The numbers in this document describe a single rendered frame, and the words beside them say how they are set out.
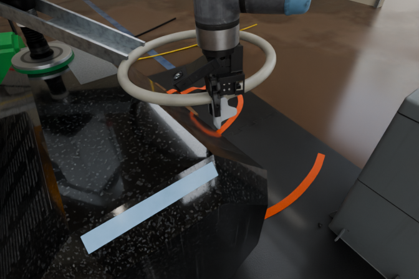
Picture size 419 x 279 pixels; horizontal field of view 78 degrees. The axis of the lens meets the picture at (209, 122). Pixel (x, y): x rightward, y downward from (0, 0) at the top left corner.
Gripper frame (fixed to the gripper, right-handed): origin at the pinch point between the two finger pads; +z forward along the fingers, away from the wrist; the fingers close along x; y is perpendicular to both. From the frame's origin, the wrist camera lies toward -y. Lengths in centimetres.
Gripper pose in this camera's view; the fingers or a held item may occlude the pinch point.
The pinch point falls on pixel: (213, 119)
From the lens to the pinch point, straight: 68.1
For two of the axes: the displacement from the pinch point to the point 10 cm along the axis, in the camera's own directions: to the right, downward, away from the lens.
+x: -2.2, -6.0, 7.7
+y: 9.7, -1.8, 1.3
